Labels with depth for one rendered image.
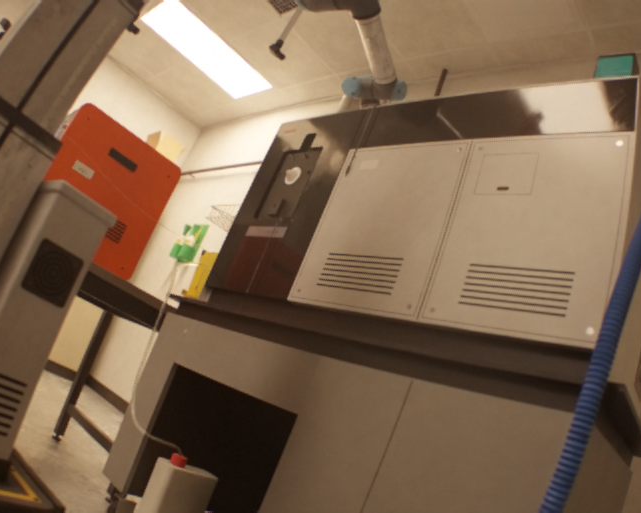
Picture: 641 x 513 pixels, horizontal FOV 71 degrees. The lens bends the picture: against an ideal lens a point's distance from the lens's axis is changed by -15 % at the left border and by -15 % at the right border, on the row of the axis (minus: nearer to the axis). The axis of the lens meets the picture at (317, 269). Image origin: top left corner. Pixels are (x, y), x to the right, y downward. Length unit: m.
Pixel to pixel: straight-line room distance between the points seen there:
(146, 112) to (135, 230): 3.58
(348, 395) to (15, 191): 0.69
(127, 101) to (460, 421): 4.64
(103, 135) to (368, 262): 0.91
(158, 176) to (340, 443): 1.08
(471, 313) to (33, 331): 0.77
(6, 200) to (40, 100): 0.16
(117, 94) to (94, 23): 4.25
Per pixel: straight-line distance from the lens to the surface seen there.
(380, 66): 1.73
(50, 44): 0.83
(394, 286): 1.14
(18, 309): 0.73
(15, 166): 0.78
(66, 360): 4.55
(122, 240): 1.67
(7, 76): 0.80
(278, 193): 1.62
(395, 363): 1.00
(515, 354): 0.99
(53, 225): 0.73
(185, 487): 1.52
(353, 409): 1.00
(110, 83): 5.11
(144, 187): 1.70
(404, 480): 0.91
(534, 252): 1.03
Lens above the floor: 0.55
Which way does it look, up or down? 16 degrees up
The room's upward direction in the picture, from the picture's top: 22 degrees clockwise
